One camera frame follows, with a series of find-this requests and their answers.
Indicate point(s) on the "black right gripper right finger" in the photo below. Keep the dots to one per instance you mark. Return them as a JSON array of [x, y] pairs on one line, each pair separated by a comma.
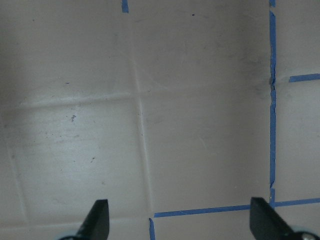
[[266, 224]]

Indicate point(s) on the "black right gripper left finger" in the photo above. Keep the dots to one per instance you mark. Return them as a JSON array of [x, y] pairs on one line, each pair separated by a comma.
[[96, 225]]

